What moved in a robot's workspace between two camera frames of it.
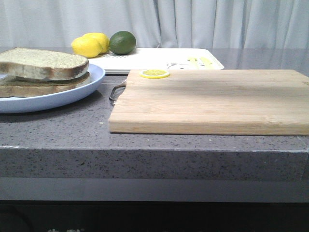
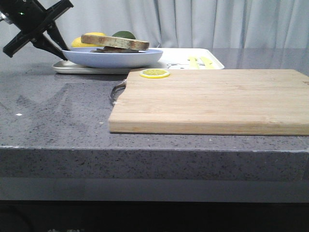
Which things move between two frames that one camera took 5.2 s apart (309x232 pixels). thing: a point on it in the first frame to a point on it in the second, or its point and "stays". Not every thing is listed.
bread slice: (11, 87) to (111, 49)
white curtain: (180, 24) stays
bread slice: (41, 64) to (118, 42)
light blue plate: (15, 104) to (83, 56)
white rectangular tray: (160, 58) stays
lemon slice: (155, 74) stays
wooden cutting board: (270, 102) stays
